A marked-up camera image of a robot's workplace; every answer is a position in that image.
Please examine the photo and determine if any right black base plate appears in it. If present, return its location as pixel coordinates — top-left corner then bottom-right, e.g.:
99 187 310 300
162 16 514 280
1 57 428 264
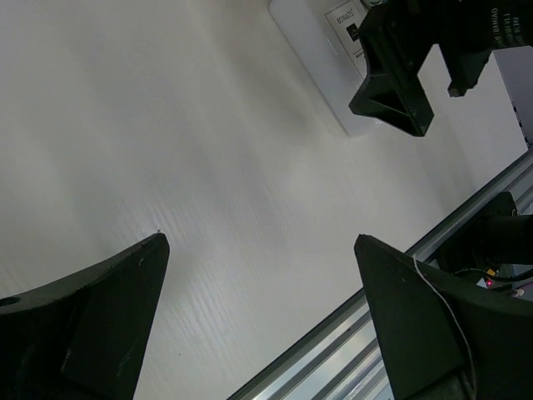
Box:
436 192 532 283

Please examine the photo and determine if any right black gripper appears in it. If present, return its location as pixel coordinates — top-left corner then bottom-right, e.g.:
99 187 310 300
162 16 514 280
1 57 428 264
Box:
349 0 532 137

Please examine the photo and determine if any aluminium mounting rail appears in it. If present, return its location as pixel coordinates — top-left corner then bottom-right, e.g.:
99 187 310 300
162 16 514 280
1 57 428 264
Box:
235 152 532 399

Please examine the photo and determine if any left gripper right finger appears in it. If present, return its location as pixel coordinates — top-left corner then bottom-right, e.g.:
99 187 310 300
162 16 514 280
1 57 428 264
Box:
354 235 532 399

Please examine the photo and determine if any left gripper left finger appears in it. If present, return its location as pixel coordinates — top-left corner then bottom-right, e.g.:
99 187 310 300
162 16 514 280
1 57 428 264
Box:
1 232 170 399

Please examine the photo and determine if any white rectangular bottle black cap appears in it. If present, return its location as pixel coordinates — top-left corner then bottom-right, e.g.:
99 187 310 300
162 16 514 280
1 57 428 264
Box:
269 0 380 138

